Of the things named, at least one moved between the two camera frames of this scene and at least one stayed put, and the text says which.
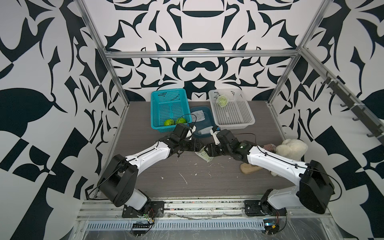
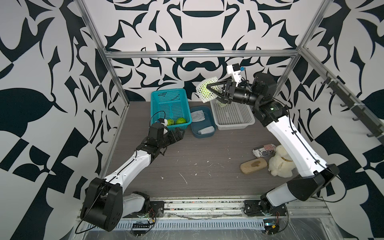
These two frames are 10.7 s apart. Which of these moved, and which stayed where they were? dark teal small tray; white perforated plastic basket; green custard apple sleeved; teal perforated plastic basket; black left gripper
Moved: black left gripper
Stayed: green custard apple sleeved; teal perforated plastic basket; white perforated plastic basket; dark teal small tray
